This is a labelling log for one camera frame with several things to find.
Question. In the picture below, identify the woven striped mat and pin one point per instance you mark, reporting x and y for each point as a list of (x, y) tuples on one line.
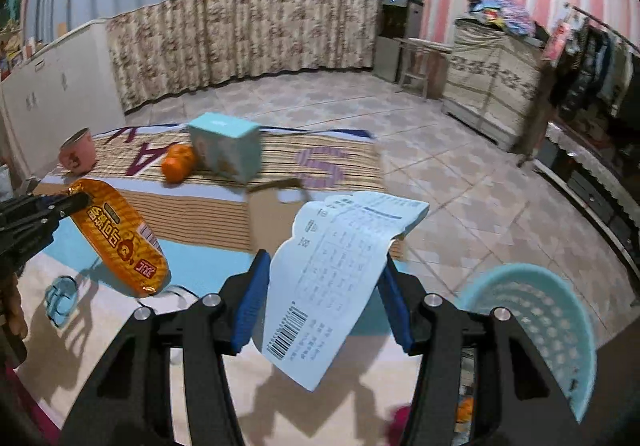
[(280, 148)]

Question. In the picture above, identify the orange snack packet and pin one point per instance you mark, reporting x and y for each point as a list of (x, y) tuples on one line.
[(120, 241)]

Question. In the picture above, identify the light blue paper leaflet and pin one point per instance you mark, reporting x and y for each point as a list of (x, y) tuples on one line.
[(330, 276)]

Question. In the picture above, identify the hanging dark clothes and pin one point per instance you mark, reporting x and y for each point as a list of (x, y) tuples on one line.
[(595, 71)]

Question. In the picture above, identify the orange tangerine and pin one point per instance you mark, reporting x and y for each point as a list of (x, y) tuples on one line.
[(177, 165)]

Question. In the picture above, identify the brown phone case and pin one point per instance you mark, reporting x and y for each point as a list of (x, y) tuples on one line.
[(270, 221)]

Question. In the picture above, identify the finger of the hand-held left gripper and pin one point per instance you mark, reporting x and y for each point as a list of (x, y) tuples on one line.
[(65, 198), (67, 213)]

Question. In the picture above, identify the grey water dispenser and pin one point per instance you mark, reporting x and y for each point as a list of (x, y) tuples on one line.
[(390, 46)]

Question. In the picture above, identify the pink cup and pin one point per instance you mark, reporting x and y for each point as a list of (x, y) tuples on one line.
[(77, 153)]

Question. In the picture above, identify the pink object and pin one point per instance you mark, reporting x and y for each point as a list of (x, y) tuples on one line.
[(400, 426)]

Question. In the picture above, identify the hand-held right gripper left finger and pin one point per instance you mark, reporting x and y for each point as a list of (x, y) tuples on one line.
[(252, 296)]

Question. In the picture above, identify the pile of folded clothes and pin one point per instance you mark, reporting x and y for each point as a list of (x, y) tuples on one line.
[(500, 8)]

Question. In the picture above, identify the cloth covered cabinet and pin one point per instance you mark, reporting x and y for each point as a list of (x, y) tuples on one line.
[(490, 81)]

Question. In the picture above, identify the table with lace cloth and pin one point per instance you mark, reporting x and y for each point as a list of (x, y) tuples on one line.
[(590, 166)]

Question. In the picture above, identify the teal plastic basket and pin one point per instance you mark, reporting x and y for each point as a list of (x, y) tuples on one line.
[(500, 276)]

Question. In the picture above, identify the pink hanging bag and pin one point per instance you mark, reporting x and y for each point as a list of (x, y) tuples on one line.
[(557, 41)]

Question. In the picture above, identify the metal clothes rack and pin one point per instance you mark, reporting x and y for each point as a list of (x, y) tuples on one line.
[(605, 23)]

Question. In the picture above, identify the floral curtain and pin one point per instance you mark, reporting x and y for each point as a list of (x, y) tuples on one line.
[(240, 41)]

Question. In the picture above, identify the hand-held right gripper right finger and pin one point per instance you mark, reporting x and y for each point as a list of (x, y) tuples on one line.
[(397, 311)]

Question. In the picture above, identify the person's left hand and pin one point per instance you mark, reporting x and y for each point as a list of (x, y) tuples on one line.
[(11, 306)]

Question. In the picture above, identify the teal cardboard box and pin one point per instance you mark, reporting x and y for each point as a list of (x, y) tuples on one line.
[(225, 151)]

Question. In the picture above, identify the wooden stool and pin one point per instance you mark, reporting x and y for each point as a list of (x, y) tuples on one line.
[(425, 46)]

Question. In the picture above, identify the white cabinet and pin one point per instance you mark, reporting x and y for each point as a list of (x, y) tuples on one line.
[(60, 81)]

